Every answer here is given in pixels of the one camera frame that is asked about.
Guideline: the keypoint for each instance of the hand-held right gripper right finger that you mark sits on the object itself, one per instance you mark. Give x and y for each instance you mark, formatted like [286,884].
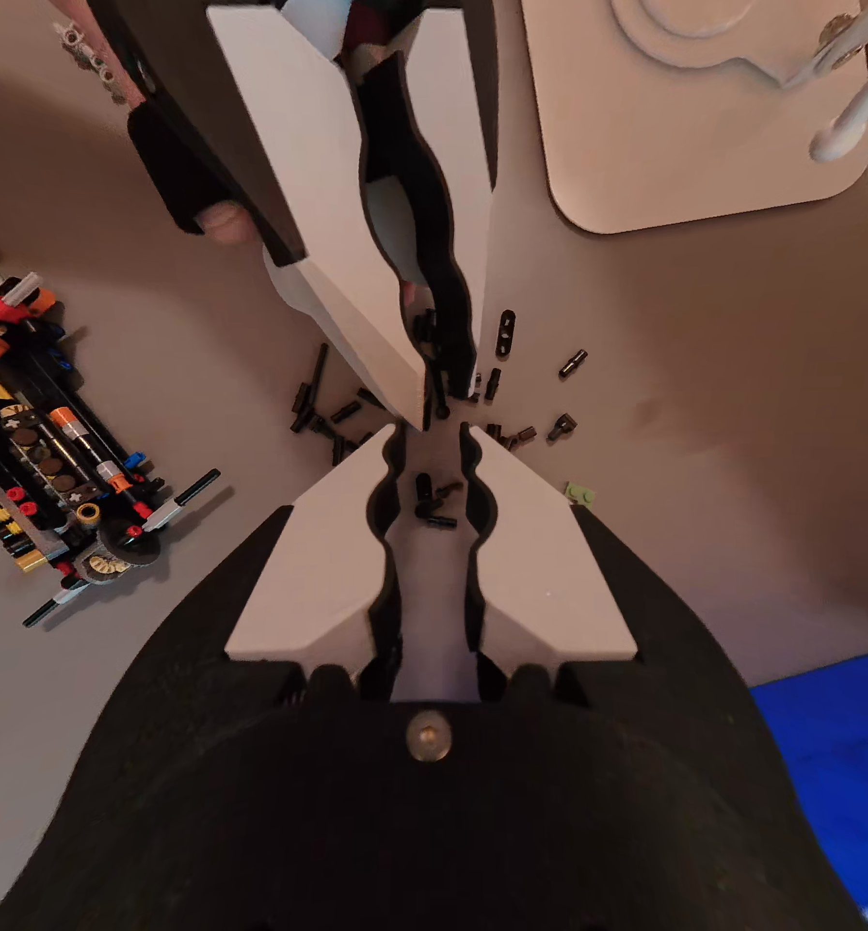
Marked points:
[550,582]

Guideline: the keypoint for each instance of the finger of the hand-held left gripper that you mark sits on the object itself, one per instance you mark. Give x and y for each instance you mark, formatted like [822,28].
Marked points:
[296,145]
[459,145]

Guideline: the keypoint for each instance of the pile of black lego pins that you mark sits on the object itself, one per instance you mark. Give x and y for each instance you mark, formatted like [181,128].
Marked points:
[434,502]

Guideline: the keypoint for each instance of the white lamp base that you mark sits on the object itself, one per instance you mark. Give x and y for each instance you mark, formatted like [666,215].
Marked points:
[659,145]

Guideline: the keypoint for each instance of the blue plastic bin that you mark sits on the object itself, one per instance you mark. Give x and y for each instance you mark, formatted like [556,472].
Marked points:
[834,764]

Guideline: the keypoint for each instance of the person's left hand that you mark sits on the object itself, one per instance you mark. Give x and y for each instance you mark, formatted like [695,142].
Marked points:
[223,222]

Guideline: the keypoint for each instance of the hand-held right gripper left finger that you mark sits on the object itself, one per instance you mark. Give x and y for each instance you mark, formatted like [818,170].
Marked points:
[310,582]

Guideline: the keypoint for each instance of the partly built lego model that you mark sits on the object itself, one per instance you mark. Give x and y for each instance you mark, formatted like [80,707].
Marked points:
[48,465]

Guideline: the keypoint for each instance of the green lego plate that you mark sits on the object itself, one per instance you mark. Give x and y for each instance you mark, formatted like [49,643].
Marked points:
[581,493]

